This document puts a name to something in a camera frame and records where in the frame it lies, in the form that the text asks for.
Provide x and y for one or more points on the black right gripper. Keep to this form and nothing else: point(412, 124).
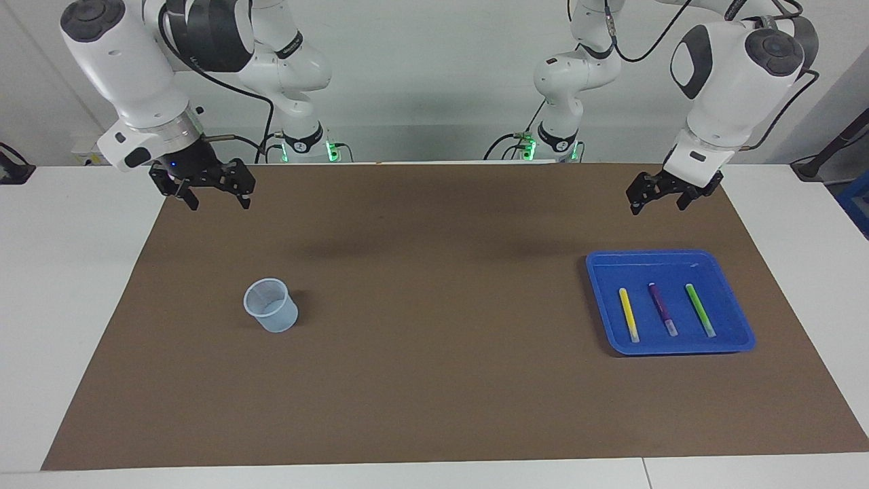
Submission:
point(193, 170)

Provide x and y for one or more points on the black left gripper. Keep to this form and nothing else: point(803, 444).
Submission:
point(669, 187)

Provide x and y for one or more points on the purple pen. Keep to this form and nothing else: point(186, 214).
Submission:
point(662, 309)

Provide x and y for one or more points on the green pen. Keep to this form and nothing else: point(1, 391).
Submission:
point(699, 309)

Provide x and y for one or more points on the yellow pen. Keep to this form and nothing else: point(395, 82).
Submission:
point(629, 314)

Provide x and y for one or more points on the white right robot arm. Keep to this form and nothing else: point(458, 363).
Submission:
point(129, 75)

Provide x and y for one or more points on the blue plastic tray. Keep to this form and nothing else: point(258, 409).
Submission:
point(604, 292)

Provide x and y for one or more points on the translucent plastic cup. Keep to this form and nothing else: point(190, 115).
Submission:
point(271, 312)

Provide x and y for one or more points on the black stand pole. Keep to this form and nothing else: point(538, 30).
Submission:
point(831, 146)

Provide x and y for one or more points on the blue crate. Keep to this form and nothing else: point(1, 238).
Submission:
point(857, 204)

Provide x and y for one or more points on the brown table mat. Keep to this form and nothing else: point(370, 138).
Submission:
point(434, 380)

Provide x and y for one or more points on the white wall socket box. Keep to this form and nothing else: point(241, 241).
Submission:
point(85, 151)

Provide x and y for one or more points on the black clamp mount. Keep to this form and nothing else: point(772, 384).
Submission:
point(13, 170)

